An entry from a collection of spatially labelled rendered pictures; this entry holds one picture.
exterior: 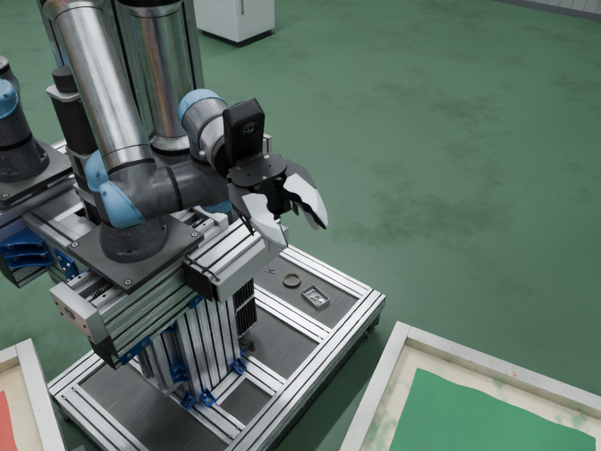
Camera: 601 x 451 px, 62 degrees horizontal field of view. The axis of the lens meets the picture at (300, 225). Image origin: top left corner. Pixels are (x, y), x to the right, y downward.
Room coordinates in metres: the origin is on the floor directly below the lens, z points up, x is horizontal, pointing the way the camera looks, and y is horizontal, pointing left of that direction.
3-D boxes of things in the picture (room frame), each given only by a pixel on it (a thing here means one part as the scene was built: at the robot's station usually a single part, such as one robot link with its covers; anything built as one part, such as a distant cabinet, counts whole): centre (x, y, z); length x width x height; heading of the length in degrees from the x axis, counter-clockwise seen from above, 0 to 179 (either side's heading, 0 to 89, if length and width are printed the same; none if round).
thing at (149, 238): (0.86, 0.38, 1.31); 0.15 x 0.15 x 0.10
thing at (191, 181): (0.68, 0.15, 1.56); 0.11 x 0.08 x 0.11; 118
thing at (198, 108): (0.69, 0.14, 1.65); 0.11 x 0.08 x 0.09; 28
